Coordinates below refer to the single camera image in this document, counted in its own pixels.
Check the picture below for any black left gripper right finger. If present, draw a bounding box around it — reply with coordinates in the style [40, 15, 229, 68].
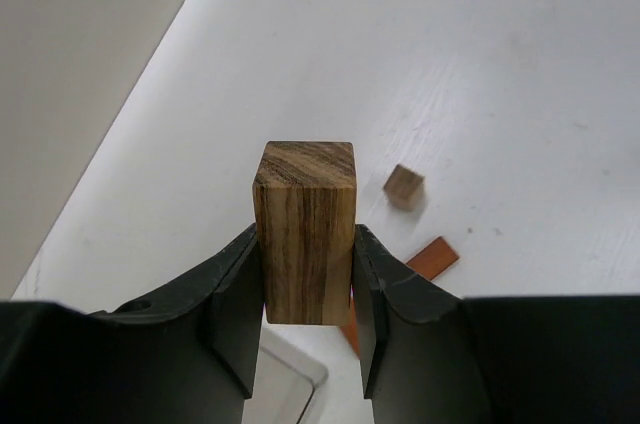
[353, 225, 639, 423]

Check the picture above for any light wood rectangular block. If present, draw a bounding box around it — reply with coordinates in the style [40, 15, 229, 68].
[383, 164, 425, 212]

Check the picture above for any red-brown long rectangular block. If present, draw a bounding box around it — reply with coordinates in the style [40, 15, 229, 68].
[340, 236, 460, 357]

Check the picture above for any dark striped wood block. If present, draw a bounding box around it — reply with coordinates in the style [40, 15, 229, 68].
[252, 141, 357, 326]

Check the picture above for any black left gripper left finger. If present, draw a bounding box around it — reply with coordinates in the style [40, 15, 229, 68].
[1, 227, 264, 423]

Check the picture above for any clear plastic box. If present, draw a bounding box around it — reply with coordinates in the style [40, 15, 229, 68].
[242, 324, 329, 424]

